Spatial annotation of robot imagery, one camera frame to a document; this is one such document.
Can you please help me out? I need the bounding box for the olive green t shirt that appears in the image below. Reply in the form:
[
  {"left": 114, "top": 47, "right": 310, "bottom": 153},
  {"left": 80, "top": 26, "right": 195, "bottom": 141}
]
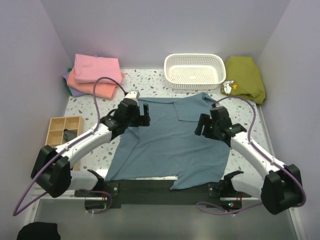
[{"left": 220, "top": 56, "right": 266, "bottom": 105}]

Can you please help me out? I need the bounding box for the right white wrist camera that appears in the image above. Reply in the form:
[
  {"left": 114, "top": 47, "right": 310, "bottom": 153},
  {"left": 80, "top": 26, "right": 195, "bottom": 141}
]
[{"left": 211, "top": 103, "right": 222, "bottom": 108}]

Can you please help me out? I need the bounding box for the green folded t shirt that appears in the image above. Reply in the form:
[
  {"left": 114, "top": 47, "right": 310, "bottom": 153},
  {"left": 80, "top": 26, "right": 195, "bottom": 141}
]
[{"left": 64, "top": 68, "right": 73, "bottom": 96}]

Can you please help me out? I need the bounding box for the salmon folded t shirt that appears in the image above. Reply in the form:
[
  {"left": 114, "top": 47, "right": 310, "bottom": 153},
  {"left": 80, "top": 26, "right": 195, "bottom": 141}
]
[{"left": 66, "top": 67, "right": 124, "bottom": 99}]

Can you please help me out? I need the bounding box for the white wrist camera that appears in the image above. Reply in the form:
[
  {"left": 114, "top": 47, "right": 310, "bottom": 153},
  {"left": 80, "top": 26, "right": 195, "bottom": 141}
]
[
  {"left": 211, "top": 103, "right": 222, "bottom": 108},
  {"left": 124, "top": 90, "right": 140, "bottom": 102}
]

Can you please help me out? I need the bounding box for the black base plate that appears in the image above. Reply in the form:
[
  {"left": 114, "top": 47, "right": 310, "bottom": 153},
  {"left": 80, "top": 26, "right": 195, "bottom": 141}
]
[{"left": 74, "top": 180, "right": 249, "bottom": 211}]

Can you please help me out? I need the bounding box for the white plastic basket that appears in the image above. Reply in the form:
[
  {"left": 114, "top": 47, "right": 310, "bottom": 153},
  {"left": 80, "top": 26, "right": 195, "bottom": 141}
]
[{"left": 163, "top": 53, "right": 227, "bottom": 90}]

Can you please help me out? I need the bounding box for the black object bottom left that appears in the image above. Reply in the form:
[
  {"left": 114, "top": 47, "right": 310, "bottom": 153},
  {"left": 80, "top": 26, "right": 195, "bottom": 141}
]
[{"left": 16, "top": 222, "right": 61, "bottom": 240}]

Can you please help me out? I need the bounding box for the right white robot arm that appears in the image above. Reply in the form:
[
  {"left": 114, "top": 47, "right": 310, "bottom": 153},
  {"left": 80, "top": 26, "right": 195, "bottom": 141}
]
[{"left": 194, "top": 105, "right": 306, "bottom": 215}]

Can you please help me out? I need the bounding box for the grey item in tray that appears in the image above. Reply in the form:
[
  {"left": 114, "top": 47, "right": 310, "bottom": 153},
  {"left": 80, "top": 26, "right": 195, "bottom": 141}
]
[{"left": 63, "top": 129, "right": 77, "bottom": 142}]

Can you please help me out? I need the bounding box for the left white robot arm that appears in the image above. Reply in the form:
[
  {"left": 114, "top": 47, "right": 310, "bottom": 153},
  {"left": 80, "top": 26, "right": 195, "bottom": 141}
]
[{"left": 31, "top": 98, "right": 150, "bottom": 198}]

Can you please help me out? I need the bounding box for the blue t shirt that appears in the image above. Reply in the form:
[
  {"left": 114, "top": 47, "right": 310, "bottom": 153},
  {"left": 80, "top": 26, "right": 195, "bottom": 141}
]
[{"left": 105, "top": 92, "right": 230, "bottom": 190}]

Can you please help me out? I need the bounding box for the wooden compartment tray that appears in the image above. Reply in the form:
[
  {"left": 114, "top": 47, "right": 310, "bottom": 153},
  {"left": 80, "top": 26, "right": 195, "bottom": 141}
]
[{"left": 44, "top": 116, "right": 85, "bottom": 172}]

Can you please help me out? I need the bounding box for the lilac folded t shirt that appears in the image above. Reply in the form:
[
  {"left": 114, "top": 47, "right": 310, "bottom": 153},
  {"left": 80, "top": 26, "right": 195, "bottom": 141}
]
[{"left": 62, "top": 73, "right": 87, "bottom": 98}]

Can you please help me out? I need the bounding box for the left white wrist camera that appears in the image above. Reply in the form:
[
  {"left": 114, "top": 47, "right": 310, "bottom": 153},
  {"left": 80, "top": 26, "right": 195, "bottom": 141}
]
[{"left": 124, "top": 90, "right": 140, "bottom": 102}]

